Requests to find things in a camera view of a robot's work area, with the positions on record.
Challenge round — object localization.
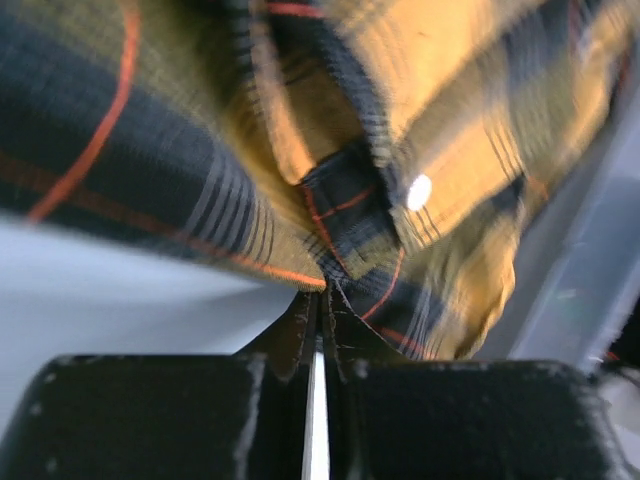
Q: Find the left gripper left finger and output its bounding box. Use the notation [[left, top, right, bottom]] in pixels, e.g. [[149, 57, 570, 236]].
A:
[[1, 293, 319, 480]]

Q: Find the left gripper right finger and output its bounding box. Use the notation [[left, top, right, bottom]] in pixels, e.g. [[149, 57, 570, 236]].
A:
[[319, 289, 625, 479]]

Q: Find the yellow plaid long sleeve shirt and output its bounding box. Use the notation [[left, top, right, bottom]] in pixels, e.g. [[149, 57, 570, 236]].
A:
[[1, 1, 639, 360]]

